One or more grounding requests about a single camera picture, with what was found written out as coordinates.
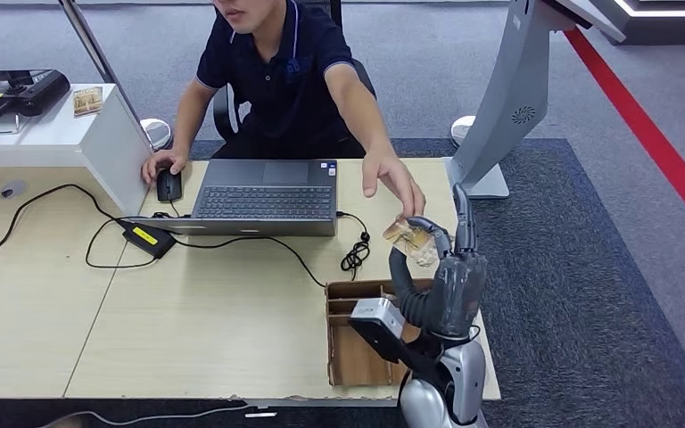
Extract brown patterned ID card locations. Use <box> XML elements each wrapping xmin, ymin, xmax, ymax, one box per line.
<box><xmin>382</xmin><ymin>217</ymin><xmax>442</xmax><ymax>268</ymax></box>

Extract person's left hand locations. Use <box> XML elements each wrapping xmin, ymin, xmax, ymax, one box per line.
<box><xmin>361</xmin><ymin>150</ymin><xmax>427</xmax><ymax>218</ymax></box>

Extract dark platform with light strip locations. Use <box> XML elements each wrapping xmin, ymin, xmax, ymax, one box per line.
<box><xmin>590</xmin><ymin>0</ymin><xmax>685</xmax><ymax>45</ymax></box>

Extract grey kiosk stand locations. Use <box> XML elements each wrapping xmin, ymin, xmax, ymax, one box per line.
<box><xmin>442</xmin><ymin>0</ymin><xmax>629</xmax><ymax>199</ymax></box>

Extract black adapter output cable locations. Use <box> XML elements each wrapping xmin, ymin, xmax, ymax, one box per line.
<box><xmin>170</xmin><ymin>235</ymin><xmax>327</xmax><ymax>290</ymax></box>

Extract round silver base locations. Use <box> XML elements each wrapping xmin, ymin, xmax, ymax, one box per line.
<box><xmin>450</xmin><ymin>113</ymin><xmax>478</xmax><ymax>148</ymax></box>

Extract person's right hand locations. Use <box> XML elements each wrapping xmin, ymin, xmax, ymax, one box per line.
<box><xmin>140</xmin><ymin>147</ymin><xmax>190</xmax><ymax>185</ymax></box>

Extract black power adapter yellow label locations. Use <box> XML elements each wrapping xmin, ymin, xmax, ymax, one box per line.
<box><xmin>121</xmin><ymin>219</ymin><xmax>177</xmax><ymax>259</ymax></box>

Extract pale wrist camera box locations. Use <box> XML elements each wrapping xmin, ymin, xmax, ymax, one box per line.
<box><xmin>349</xmin><ymin>297</ymin><xmax>433</xmax><ymax>372</ymax></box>

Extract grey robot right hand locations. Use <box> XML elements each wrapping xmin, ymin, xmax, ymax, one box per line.
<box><xmin>388</xmin><ymin>183</ymin><xmax>490</xmax><ymax>342</ymax></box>

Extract person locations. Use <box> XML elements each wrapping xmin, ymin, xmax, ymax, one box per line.
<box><xmin>140</xmin><ymin>0</ymin><xmax>427</xmax><ymax>218</ymax></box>

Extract dark grey rug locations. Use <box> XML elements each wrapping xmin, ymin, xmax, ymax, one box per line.
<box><xmin>188</xmin><ymin>136</ymin><xmax>685</xmax><ymax>428</ymax></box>

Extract black computer mouse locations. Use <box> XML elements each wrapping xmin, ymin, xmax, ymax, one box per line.
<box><xmin>155</xmin><ymin>168</ymin><xmax>184</xmax><ymax>203</ymax></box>

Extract long black power cable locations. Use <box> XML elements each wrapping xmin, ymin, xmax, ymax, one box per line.
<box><xmin>0</xmin><ymin>182</ymin><xmax>128</xmax><ymax>264</ymax></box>

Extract grey desk grommet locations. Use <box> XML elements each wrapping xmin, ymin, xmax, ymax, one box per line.
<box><xmin>0</xmin><ymin>179</ymin><xmax>28</xmax><ymax>200</ymax></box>

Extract bundled black cable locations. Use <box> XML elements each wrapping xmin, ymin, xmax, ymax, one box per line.
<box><xmin>336</xmin><ymin>210</ymin><xmax>373</xmax><ymax>283</ymax></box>

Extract thin black looped cable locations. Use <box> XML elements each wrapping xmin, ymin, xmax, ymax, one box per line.
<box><xmin>84</xmin><ymin>217</ymin><xmax>160</xmax><ymax>270</ymax></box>

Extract black card reader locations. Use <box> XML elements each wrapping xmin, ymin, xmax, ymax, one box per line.
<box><xmin>0</xmin><ymin>69</ymin><xmax>72</xmax><ymax>118</ymax></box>

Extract white cable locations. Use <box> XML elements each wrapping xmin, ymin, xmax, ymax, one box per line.
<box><xmin>35</xmin><ymin>403</ymin><xmax>251</xmax><ymax>428</ymax></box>

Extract wooden compartment tray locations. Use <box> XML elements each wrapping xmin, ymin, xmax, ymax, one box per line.
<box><xmin>325</xmin><ymin>278</ymin><xmax>438</xmax><ymax>389</ymax></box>

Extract white riser stand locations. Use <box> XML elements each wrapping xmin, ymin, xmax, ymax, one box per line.
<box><xmin>0</xmin><ymin>82</ymin><xmax>154</xmax><ymax>218</ymax></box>

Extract grey laptop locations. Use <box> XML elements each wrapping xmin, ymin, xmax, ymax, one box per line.
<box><xmin>122</xmin><ymin>157</ymin><xmax>340</xmax><ymax>237</ymax></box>

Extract metal pole with round base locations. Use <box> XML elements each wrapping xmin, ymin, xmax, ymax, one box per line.
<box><xmin>58</xmin><ymin>0</ymin><xmax>173</xmax><ymax>152</ymax></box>

